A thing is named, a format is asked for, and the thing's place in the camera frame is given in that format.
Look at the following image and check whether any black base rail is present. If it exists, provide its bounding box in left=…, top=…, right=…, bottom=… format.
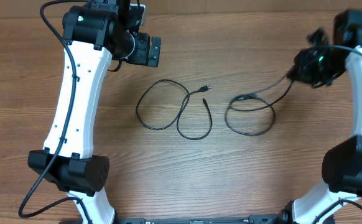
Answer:
left=114, top=214, right=281, bottom=224

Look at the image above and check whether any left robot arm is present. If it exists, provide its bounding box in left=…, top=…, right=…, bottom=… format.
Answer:
left=28, top=1, right=161, bottom=223

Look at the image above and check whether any thin black usb cable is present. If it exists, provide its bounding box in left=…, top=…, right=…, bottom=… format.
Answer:
left=224, top=74, right=295, bottom=137

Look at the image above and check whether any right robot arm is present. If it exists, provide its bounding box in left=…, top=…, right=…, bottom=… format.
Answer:
left=276, top=9, right=362, bottom=223

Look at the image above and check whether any thick black usb cable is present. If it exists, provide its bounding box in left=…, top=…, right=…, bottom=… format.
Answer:
left=135, top=79, right=213, bottom=141

